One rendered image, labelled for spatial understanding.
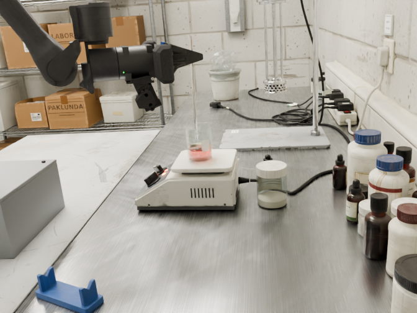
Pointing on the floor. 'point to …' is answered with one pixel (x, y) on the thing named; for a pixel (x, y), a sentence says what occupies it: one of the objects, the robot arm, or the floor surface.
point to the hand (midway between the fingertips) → (183, 58)
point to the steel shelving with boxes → (71, 115)
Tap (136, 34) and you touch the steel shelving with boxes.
